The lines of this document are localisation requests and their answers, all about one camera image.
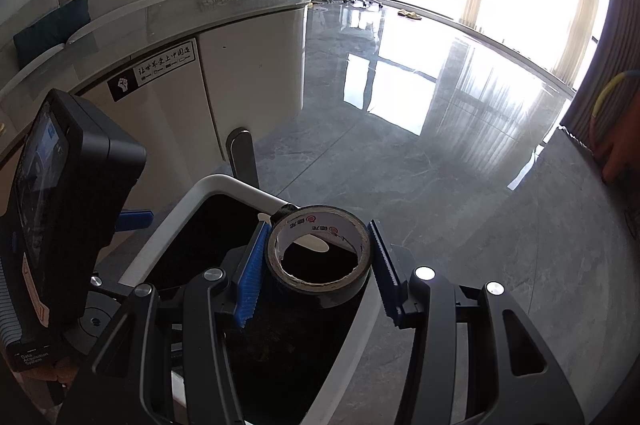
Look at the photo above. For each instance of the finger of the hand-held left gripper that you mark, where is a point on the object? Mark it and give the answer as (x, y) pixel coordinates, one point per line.
(136, 220)

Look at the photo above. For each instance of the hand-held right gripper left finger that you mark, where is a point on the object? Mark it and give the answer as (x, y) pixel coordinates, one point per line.
(250, 290)

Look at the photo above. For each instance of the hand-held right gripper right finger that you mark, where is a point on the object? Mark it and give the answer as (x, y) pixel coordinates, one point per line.
(385, 275)

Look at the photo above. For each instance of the black tape roll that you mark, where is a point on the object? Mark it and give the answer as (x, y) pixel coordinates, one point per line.
(345, 285)

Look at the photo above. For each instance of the white trash bin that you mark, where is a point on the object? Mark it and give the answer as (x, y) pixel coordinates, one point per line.
(200, 191)

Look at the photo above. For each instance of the black and white sticker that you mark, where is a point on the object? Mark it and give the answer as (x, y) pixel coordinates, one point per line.
(150, 72)

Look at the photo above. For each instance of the teal pillow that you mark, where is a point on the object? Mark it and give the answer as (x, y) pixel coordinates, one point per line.
(50, 32)

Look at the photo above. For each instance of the white cabinet with glossy top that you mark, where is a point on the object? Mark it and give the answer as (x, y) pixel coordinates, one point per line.
(250, 80)

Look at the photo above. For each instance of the yellow slippers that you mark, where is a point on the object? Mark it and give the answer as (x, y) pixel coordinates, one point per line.
(409, 14)

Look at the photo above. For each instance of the dark brown curtain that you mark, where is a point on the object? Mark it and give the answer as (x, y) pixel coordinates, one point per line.
(610, 30)

